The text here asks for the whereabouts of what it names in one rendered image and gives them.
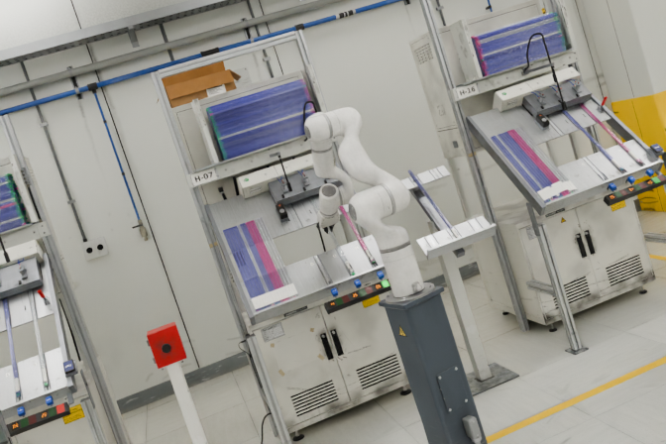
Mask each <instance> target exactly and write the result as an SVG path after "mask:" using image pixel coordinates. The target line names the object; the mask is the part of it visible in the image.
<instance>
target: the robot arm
mask: <svg viewBox="0 0 666 444"><path fill-rule="evenodd" d="M361 128H362V118H361V115H360V114H359V112H358V111H357V110H356V109H354V108H351V107H345V108H340V109H337V110H333V111H330V112H327V113H323V112H317V113H315V114H313V115H311V116H309V117H308V118H307V119H306V121H305V123H304V133H305V136H306V137H307V139H308V140H309V141H310V146H311V153H312V158H313V164H314V170H315V174H316V175H317V176H318V177H321V178H333V179H337V180H340V181H341V182H342V184H343V186H342V187H341V188H337V186H336V185H334V184H331V183H327V184H324V185H322V186H321V187H320V189H319V211H318V213H317V219H316V221H317V223H318V224H317V225H316V227H317V229H319V228H322V229H324V232H326V233H327V234H328V228H327V227H328V226H329V227H330V229H331V231H333V227H334V225H335V224H336V223H338V222H339V221H340V220H341V219H340V214H339V210H338V207H339V206H342V205H346V204H349V213H350V216H351V218H352V219H353V220H354V221H355V222H356V223H357V224H359V225H360V226H362V227H363V228H365V229H366V230H367V231H369V232H370V233H371V234H372V235H373V237H374V238H375V240H376V242H377V245H378V247H379V250H380V254H381V257H382V260H383V263H384V266H385V269H386V272H387V275H388V281H389V284H390V287H391V290H392V293H391V294H389V295H387V297H386V303H387V304H400V303H405V302H409V301H412V300H415V299H418V298H420V297H423V296H425V295H427V294H428V293H430V292H431V291H433V290H434V288H435V286H434V284H433V283H431V282H423V280H422V277H421V274H420V270H419V267H418V264H417V261H416V258H415V256H414V252H413V249H412V246H411V243H410V240H409V237H408V234H407V232H406V230H405V229H404V228H403V227H400V226H390V225H385V224H384V223H383V222H382V219H383V218H386V217H388V216H391V215H393V214H395V213H398V212H400V211H402V210H404V209H405V208H406V207H407V206H408V204H409V201H410V194H409V192H408V189H407V188H406V186H405V185H404V184H403V183H402V182H401V181H400V180H399V179H397V178H396V177H394V176H393V175H391V174H389V173H388V172H386V171H384V170H382V169H381V168H379V167H378V166H376V165H375V164H374V163H373V162H372V161H371V159H370V158H369V156H368V155H367V153H366V151H365V150H364V148H363V146H362V145H361V142H360V138H359V137H360V132H361ZM337 136H343V137H344V139H343V141H342V143H341V145H340V147H339V150H338V156H339V159H340V161H341V163H342V165H343V166H344V168H345V169H346V171H347V172H348V174H349V175H350V176H351V177H352V178H354V179H355V180H357V181H359V182H362V183H366V184H369V185H371V186H373V187H372V188H369V189H366V190H364V191H361V192H359V193H357V194H354V186H353V182H352V180H351V178H350V177H349V176H348V175H347V174H346V173H345V172H344V171H342V170H341V169H339V168H337V167H336V166H335V165H334V156H333V147H332V139H331V138H334V137H337Z"/></svg>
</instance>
